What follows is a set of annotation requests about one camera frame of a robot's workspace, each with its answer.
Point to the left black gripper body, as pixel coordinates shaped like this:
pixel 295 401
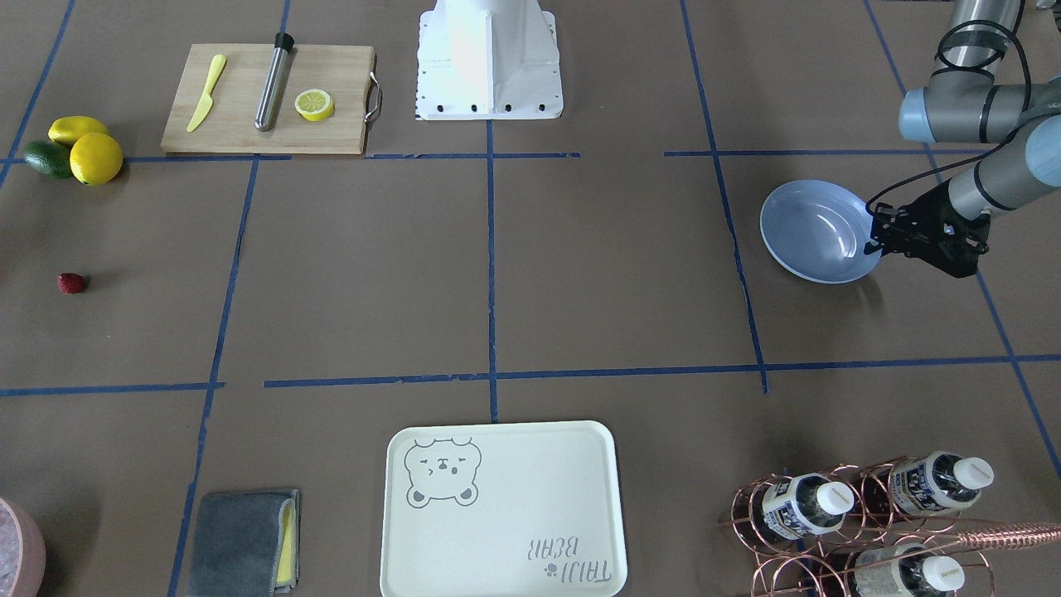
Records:
pixel 926 218

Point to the blue plate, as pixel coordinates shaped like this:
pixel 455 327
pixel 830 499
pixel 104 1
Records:
pixel 817 230

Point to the yellow lemon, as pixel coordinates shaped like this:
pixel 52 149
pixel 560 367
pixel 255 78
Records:
pixel 67 130
pixel 96 158

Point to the bottle white cap rear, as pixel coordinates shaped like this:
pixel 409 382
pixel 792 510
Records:
pixel 939 484

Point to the bottle white cap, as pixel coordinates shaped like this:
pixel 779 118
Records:
pixel 939 484
pixel 807 505
pixel 906 570

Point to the yellow plastic knife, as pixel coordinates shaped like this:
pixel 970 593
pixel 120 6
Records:
pixel 206 101

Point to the copper wire bottle rack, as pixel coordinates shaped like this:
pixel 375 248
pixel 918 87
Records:
pixel 875 533

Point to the lemon half slice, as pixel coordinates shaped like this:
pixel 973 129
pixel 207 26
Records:
pixel 314 105

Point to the pink bowl with ice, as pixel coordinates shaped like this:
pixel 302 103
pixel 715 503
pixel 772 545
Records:
pixel 23 552

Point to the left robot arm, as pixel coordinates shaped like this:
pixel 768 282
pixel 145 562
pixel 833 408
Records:
pixel 963 103

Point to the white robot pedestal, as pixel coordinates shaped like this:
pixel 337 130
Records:
pixel 488 60

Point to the red strawberry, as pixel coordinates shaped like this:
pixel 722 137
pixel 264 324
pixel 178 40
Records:
pixel 71 283

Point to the cream bear tray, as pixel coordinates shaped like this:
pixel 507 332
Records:
pixel 524 509

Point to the grey folded cloth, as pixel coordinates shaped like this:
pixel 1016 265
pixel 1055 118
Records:
pixel 246 543

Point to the bottle white cap front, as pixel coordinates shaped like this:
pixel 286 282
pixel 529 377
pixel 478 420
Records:
pixel 906 570

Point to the green lime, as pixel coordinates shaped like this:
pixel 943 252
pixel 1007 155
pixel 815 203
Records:
pixel 48 158

